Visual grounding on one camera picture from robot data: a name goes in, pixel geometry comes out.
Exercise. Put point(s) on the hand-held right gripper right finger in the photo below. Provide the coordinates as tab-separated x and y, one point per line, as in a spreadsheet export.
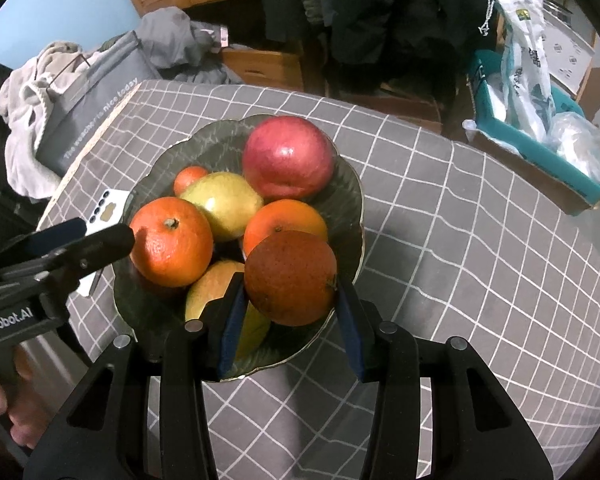
352	330

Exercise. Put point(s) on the yellow lemon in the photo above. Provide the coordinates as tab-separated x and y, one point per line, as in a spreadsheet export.
225	205

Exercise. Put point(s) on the cardboard box with label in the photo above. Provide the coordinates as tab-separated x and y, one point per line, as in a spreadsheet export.
395	105

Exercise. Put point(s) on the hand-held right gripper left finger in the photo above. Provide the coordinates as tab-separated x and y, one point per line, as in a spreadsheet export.
232	325

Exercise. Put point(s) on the teal plastic basket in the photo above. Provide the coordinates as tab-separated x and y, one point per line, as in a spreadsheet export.
530	147

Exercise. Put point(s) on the black hanging coat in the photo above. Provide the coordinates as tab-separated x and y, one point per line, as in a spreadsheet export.
405	20

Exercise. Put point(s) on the wooden drawer box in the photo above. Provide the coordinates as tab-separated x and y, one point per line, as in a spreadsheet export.
265	67

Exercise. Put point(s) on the beige blanket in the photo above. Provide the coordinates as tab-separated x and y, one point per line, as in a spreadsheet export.
30	90

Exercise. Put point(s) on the grey checked tablecloth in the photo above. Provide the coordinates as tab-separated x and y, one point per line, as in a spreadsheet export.
455	260

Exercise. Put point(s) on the grey clothes pile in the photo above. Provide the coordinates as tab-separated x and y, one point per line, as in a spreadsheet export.
175	45

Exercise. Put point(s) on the white printed rice bag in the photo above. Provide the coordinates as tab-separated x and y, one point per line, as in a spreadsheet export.
525	60

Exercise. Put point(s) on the clear plastic bag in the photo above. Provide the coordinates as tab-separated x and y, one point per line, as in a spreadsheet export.
580	145

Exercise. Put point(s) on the dark cloth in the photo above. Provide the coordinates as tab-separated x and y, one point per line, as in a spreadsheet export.
0	160

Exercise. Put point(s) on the red apple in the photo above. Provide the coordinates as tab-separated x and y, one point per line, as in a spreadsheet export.
287	157

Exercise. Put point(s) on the dark grey hanging jacket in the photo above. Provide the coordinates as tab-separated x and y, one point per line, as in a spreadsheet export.
285	0

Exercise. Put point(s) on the white patterned crate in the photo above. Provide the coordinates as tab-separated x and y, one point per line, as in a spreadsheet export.
567	55

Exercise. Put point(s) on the plain cardboard box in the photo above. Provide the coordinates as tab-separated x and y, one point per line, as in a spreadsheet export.
540	177

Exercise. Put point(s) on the dark reddish orange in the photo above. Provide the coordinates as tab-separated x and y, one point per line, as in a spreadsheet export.
290	277

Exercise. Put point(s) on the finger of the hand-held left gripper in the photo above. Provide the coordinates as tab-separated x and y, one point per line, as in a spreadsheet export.
100	245
55	237

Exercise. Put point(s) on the white smartphone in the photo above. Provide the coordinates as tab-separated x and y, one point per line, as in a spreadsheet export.
111	207

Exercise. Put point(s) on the grey tote bag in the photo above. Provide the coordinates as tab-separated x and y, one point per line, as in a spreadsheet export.
90	100

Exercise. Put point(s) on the green glass bowl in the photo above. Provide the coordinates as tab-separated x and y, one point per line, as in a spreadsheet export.
215	137

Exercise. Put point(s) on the small tangerine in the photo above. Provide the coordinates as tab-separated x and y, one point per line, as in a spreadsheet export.
190	177

